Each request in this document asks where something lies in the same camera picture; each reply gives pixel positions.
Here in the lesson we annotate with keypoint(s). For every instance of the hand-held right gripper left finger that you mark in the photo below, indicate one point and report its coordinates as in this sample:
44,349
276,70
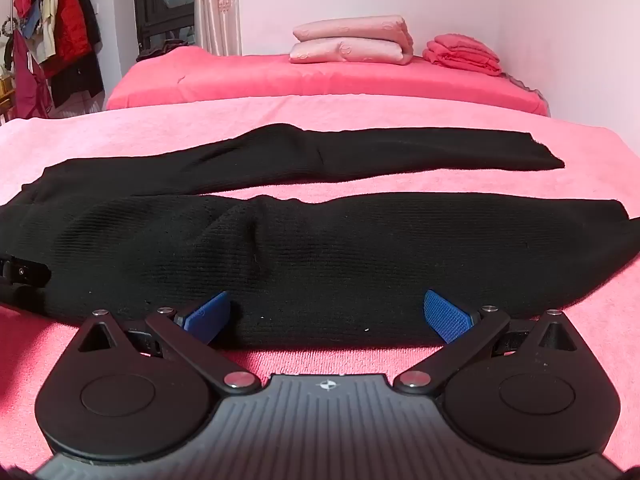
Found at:
207,317

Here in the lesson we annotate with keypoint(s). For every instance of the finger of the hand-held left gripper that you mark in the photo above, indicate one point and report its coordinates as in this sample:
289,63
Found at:
22,272

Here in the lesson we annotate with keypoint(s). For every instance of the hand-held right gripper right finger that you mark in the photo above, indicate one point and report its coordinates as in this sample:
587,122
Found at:
442,317

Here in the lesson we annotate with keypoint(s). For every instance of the black knit pants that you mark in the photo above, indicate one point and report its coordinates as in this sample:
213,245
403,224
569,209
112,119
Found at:
320,255

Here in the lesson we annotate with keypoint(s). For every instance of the wooden cabinet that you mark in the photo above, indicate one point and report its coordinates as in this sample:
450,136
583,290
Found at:
4,100

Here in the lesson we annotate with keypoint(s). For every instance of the maroon garment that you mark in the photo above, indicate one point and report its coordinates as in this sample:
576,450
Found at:
30,85

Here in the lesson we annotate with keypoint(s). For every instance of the pink fleece blanket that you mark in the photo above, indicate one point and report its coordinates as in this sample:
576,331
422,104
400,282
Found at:
380,110

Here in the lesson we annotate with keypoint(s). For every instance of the red padded vest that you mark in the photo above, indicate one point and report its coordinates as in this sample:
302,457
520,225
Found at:
72,30

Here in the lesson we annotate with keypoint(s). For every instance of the cream shirt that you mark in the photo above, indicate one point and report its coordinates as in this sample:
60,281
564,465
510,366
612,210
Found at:
49,25

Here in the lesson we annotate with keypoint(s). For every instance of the red bed sheet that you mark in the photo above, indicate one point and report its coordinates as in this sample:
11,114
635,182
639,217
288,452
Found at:
300,77

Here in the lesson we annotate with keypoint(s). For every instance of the folded red blanket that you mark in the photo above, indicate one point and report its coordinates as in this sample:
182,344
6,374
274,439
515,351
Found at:
462,55

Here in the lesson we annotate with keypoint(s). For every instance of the dark cloth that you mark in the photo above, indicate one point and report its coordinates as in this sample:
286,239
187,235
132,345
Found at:
162,49

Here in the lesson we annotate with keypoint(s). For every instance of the pink pillow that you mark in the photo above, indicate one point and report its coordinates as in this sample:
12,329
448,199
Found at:
350,30
345,52

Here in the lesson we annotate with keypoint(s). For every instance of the pink patterned curtain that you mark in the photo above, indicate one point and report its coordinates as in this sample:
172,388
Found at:
217,5

